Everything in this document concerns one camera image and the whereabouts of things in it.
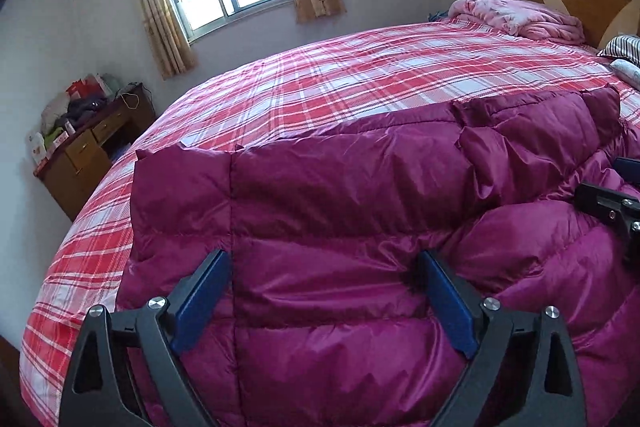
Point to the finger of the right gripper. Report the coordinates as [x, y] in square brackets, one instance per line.
[628, 169]

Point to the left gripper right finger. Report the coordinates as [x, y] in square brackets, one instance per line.
[521, 368]

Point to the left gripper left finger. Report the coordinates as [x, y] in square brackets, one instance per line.
[100, 388]

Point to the magenta puffer jacket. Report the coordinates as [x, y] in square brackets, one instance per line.
[319, 326]

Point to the pile of clothes on desk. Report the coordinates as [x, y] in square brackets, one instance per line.
[63, 110]

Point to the grey patterned pillow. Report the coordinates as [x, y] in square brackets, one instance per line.
[627, 72]

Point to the striped pillow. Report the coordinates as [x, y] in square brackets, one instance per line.
[626, 47]

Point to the pink folded quilt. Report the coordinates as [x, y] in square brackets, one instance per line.
[521, 18]

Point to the brown wooden desk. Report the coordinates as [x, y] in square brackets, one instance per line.
[77, 166]

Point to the white packet on desk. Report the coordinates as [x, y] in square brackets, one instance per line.
[37, 147]

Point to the red plaid bed sheet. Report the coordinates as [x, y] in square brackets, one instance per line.
[374, 71]

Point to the red bag on desk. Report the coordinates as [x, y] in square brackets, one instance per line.
[92, 85]

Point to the left beige curtain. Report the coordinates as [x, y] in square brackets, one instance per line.
[171, 49]

